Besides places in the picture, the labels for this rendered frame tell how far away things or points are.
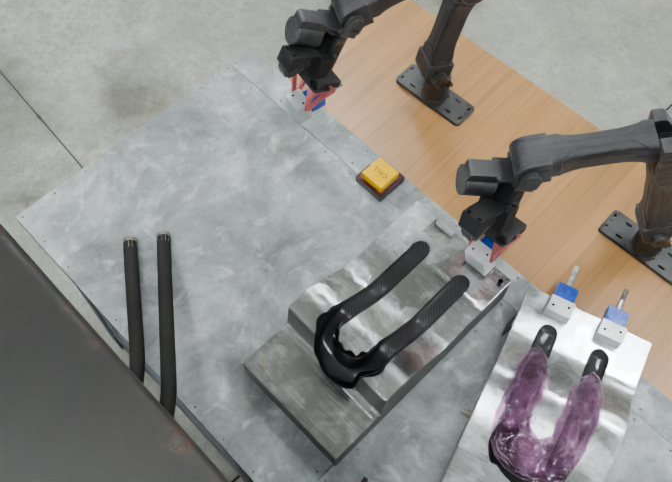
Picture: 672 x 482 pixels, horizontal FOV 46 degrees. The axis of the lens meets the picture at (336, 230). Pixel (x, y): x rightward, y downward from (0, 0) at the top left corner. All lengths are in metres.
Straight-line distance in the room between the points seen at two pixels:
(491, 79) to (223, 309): 0.87
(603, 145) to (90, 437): 1.17
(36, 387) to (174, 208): 1.45
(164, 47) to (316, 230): 1.57
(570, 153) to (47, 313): 1.13
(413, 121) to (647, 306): 0.67
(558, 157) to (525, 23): 1.91
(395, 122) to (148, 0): 1.65
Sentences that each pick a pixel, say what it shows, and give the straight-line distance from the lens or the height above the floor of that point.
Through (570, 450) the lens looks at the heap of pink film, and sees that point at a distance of 1.55.
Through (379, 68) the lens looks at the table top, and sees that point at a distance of 2.01.
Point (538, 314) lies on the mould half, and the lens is 1.66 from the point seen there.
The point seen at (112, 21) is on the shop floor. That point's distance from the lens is 3.29.
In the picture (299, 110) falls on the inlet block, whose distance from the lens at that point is 1.74.
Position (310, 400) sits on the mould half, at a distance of 1.54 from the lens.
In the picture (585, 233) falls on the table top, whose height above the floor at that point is 0.80.
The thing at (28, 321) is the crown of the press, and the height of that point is 2.00.
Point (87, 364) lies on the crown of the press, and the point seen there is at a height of 2.00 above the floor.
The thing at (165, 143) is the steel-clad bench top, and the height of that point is 0.80.
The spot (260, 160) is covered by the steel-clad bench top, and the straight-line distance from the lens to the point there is 1.85.
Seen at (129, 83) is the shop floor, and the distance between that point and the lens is 3.08.
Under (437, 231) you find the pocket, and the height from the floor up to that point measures 0.86.
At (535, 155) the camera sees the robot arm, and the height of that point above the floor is 1.21.
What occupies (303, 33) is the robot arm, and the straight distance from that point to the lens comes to 1.60.
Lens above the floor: 2.35
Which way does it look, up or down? 62 degrees down
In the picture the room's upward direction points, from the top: 1 degrees clockwise
